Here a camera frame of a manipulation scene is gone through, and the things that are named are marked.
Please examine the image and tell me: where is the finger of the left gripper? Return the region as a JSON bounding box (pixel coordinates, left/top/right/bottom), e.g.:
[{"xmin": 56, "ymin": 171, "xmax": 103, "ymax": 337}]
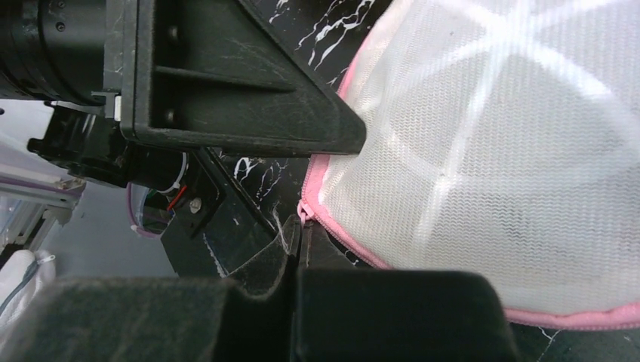
[{"xmin": 121, "ymin": 1, "xmax": 367, "ymax": 158}]

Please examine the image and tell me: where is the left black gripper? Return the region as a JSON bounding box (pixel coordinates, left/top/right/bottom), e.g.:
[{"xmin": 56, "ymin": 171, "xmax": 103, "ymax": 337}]
[{"xmin": 1, "ymin": 1, "xmax": 188, "ymax": 192}]

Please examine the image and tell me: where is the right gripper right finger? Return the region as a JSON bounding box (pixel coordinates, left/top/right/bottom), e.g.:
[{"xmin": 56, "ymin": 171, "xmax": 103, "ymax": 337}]
[{"xmin": 294, "ymin": 222, "xmax": 521, "ymax": 361}]

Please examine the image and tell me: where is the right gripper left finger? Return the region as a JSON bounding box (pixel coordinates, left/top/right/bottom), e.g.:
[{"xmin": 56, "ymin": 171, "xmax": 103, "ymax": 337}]
[{"xmin": 1, "ymin": 216, "xmax": 300, "ymax": 361}]

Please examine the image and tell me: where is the white mesh laundry bag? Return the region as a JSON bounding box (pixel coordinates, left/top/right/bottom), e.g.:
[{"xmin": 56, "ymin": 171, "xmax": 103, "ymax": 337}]
[{"xmin": 298, "ymin": 1, "xmax": 639, "ymax": 330}]

